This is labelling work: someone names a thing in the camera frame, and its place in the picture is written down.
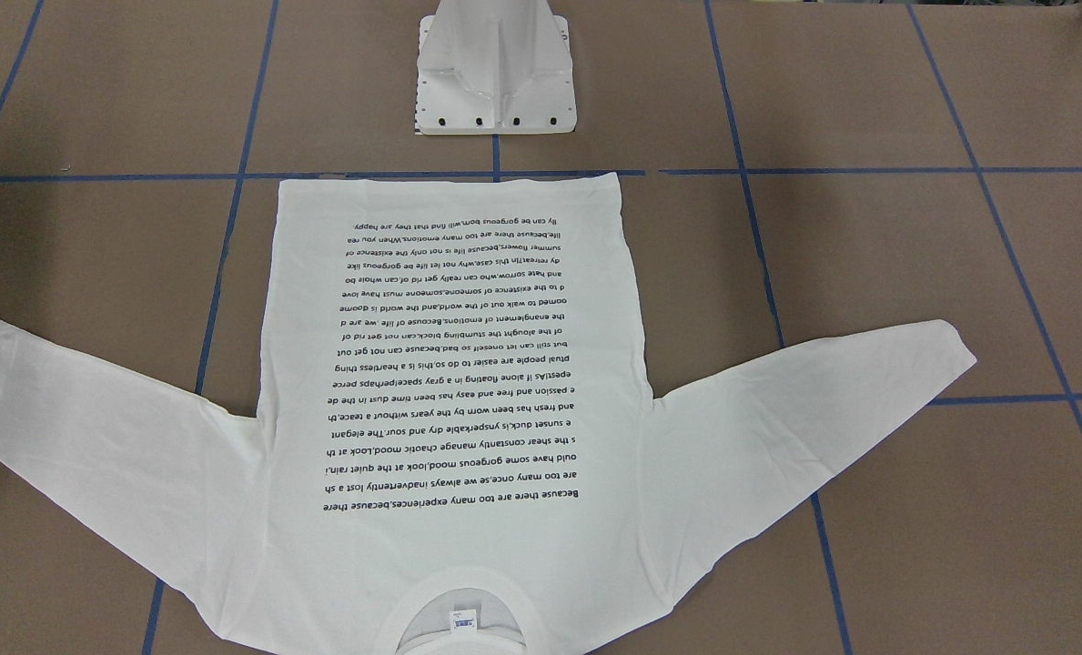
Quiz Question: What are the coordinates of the white long-sleeve printed shirt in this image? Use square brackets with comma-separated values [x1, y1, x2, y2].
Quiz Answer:
[0, 174, 974, 654]

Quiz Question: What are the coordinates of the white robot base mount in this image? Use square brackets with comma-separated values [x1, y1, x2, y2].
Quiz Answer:
[415, 1, 577, 136]

